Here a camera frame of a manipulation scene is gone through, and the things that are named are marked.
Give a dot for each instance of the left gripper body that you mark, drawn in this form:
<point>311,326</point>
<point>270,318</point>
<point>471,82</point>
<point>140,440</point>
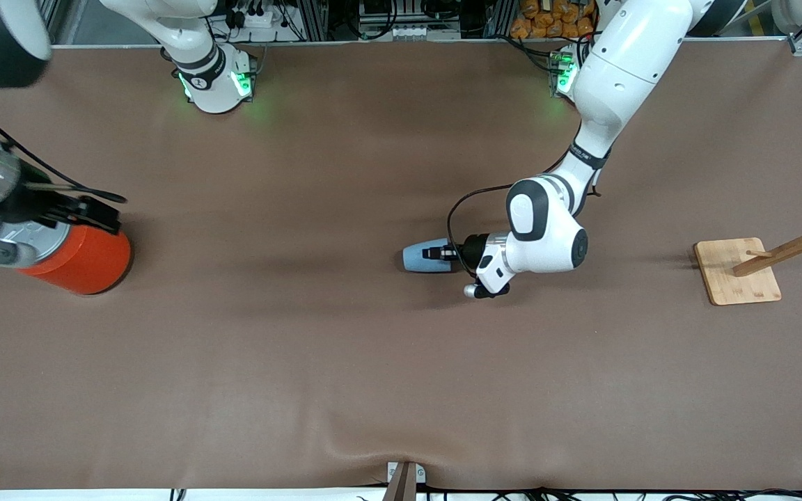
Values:
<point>473,248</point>

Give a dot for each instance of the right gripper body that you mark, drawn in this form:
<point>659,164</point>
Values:
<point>33,203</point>

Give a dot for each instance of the light blue plastic cup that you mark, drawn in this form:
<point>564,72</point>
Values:
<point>411,257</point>

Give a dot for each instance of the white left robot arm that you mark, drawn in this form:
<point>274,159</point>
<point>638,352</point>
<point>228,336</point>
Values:
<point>624,69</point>

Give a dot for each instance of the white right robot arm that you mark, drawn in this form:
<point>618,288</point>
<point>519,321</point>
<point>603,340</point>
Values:
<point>199,42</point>

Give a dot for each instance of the orange can with grey lid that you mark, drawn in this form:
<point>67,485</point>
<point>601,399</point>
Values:
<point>88,261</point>

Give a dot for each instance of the brown table cover mat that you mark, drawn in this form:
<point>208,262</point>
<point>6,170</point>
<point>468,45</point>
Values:
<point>401,348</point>

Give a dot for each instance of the white terminal strip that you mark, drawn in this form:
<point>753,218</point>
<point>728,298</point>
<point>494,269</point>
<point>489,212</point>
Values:
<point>415,32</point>

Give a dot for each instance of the wooden mug tree stand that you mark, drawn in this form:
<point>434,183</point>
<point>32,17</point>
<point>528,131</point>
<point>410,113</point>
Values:
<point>735,278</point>

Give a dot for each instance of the orange packets pile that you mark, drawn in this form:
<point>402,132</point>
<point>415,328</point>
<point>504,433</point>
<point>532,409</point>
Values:
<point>547,21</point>

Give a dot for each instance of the white power strip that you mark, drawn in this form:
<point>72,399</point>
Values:
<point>255,19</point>

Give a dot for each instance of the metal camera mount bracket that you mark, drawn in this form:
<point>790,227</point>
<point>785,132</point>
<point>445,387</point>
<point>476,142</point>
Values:
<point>401,487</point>

